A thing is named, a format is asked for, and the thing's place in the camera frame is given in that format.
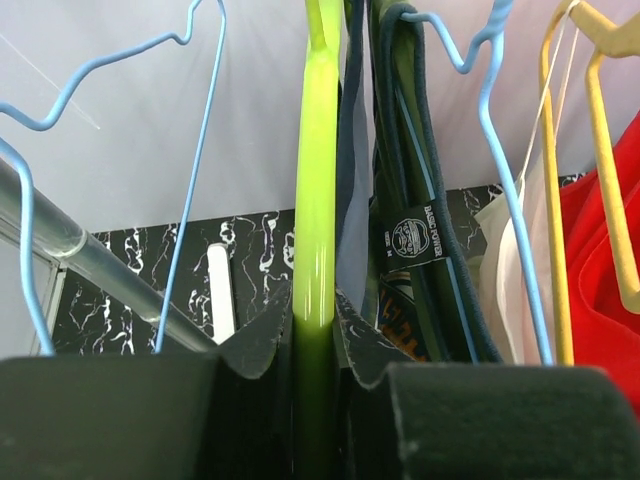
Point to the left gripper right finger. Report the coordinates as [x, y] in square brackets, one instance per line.
[412, 420]

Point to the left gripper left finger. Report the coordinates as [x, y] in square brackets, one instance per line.
[218, 415]

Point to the light blue wire hanger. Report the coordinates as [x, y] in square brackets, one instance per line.
[173, 324]

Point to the lime green hanger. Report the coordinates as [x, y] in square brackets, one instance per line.
[313, 302]

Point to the blue grey tank top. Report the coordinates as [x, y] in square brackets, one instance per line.
[353, 167]

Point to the olive printed tank top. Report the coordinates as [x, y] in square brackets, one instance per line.
[425, 281]

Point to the pink tank top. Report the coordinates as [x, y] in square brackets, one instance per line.
[502, 290]

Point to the red tank top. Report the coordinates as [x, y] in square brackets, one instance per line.
[605, 334]

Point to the black marble mat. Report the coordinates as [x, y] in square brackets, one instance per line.
[260, 247]

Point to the clothes rack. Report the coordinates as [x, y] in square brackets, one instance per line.
[45, 228]

